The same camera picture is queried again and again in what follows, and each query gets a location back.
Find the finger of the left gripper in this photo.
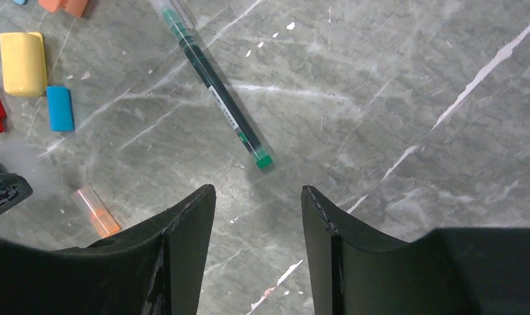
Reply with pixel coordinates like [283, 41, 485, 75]
[0, 163, 33, 215]

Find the orange highlighter cap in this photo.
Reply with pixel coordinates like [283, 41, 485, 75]
[38, 0, 89, 18]

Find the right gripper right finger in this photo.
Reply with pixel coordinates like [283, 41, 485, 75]
[301, 186, 530, 314]

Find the blue marker cap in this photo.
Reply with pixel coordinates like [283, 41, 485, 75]
[46, 86, 75, 132]

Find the yellow highlighter cap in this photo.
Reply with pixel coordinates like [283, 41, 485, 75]
[0, 32, 47, 97]

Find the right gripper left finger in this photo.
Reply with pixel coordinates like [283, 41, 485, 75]
[0, 184, 216, 314]

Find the green marker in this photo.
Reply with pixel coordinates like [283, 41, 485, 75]
[150, 0, 273, 169]

